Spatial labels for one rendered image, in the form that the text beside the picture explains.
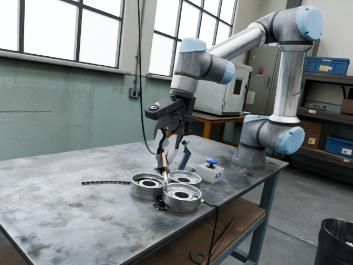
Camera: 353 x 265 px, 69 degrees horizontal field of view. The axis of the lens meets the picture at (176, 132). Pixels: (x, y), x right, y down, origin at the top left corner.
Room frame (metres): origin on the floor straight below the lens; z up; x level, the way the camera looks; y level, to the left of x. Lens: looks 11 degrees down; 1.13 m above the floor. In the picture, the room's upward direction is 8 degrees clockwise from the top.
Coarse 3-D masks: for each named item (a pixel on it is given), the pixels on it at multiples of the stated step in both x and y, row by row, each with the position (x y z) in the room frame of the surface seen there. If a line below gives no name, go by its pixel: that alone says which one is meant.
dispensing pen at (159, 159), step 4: (160, 152) 0.75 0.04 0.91; (160, 156) 0.71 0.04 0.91; (160, 160) 0.70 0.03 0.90; (160, 164) 0.69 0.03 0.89; (160, 168) 0.69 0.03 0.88; (160, 172) 0.70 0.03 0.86; (164, 172) 0.68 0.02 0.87; (164, 176) 0.68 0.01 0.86; (164, 180) 0.67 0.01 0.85; (164, 184) 0.66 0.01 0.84
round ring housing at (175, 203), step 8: (168, 184) 0.67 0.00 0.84; (176, 184) 0.69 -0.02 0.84; (184, 184) 0.69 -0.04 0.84; (176, 192) 0.66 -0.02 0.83; (184, 192) 0.66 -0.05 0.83; (192, 192) 0.67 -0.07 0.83; (200, 192) 0.65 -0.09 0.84; (168, 200) 0.60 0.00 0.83; (176, 200) 0.59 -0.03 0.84; (184, 200) 0.59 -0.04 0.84; (192, 200) 0.60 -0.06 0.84; (200, 200) 0.63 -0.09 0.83; (168, 208) 0.61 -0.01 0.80; (176, 208) 0.60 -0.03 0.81; (184, 208) 0.59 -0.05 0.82; (192, 208) 0.60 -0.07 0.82
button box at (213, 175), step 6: (198, 168) 0.86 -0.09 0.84; (204, 168) 0.85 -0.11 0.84; (210, 168) 0.86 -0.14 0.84; (216, 168) 0.87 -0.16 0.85; (222, 168) 0.88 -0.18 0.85; (198, 174) 0.86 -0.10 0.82; (204, 174) 0.85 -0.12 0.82; (210, 174) 0.83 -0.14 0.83; (216, 174) 0.84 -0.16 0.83; (222, 174) 0.88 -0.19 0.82; (204, 180) 0.84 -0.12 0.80; (210, 180) 0.83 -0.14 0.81; (216, 180) 0.85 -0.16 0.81
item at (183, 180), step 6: (168, 174) 0.75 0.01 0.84; (174, 174) 0.79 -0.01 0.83; (180, 174) 0.80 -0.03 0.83; (186, 174) 0.80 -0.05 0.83; (192, 174) 0.79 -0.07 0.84; (168, 180) 0.73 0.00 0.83; (174, 180) 0.71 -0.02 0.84; (180, 180) 0.77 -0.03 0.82; (186, 180) 0.77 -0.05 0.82; (192, 180) 0.76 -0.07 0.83; (198, 180) 0.77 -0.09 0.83; (198, 186) 0.72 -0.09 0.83
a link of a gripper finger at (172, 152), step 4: (172, 136) 0.72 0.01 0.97; (172, 140) 0.71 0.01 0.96; (172, 144) 0.71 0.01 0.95; (180, 144) 0.74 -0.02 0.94; (172, 148) 0.71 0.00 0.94; (180, 148) 0.74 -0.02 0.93; (168, 152) 0.71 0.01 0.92; (172, 152) 0.70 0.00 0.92; (176, 152) 0.71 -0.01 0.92; (180, 152) 0.74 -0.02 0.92; (168, 156) 0.71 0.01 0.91; (172, 156) 0.71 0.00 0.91; (168, 160) 0.71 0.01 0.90; (172, 160) 0.71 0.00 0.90; (168, 164) 0.72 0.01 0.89
